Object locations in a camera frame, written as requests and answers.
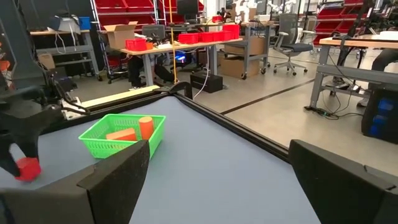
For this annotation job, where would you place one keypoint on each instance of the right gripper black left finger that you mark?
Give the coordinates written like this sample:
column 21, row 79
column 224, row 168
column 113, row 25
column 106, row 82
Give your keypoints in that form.
column 102, row 193

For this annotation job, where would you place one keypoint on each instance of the black floor box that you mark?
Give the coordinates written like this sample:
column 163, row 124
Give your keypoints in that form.
column 214, row 82

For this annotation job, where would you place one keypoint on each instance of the large cardboard box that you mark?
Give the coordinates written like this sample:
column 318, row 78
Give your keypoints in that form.
column 236, row 67

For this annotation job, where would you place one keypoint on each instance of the gray metal workbench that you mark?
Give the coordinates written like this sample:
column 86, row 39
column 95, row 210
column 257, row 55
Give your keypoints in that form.
column 62, row 48

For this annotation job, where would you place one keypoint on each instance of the small red cube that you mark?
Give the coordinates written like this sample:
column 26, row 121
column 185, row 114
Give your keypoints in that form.
column 28, row 169

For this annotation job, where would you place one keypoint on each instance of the green plastic basket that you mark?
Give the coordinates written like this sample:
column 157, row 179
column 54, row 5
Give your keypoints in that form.
column 99, row 147

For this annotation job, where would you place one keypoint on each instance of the orange cylinder block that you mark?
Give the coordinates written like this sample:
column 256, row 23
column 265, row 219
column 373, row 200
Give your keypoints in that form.
column 146, row 127

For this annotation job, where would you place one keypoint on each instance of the open cardboard box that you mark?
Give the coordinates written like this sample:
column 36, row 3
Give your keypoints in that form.
column 119, row 35

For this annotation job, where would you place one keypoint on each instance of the red plastic storage bin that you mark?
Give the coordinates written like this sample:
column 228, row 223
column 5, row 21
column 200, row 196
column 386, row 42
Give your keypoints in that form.
column 188, row 38
column 136, row 44
column 206, row 36
column 231, row 31

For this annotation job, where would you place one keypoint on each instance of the wooden table with gray legs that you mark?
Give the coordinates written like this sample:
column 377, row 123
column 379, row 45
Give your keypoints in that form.
column 180, row 46

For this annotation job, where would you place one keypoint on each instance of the black power strip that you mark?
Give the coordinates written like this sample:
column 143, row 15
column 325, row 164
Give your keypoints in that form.
column 314, row 109

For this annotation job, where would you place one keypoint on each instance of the orange rectangular block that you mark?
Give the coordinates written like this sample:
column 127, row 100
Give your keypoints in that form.
column 122, row 134

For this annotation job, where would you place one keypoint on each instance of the gray office chair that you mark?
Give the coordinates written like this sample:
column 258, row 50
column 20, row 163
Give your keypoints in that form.
column 290, row 46

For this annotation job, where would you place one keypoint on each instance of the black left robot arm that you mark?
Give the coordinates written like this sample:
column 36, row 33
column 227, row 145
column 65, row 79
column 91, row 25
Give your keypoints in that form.
column 21, row 46

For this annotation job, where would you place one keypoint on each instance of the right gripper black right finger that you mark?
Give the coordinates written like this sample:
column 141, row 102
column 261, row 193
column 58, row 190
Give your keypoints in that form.
column 342, row 186

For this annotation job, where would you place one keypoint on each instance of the gray workbench with wooden top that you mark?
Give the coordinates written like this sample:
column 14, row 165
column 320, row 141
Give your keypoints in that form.
column 357, row 42

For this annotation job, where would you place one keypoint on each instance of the person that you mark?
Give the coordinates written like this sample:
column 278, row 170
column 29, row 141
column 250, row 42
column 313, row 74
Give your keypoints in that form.
column 384, row 59

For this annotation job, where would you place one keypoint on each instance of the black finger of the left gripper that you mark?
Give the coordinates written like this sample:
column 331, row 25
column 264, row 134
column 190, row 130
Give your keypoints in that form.
column 31, row 147
column 7, row 158

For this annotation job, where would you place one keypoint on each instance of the black blue-lit computer tower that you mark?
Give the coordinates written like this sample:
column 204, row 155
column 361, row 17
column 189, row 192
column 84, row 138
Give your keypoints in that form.
column 381, row 115

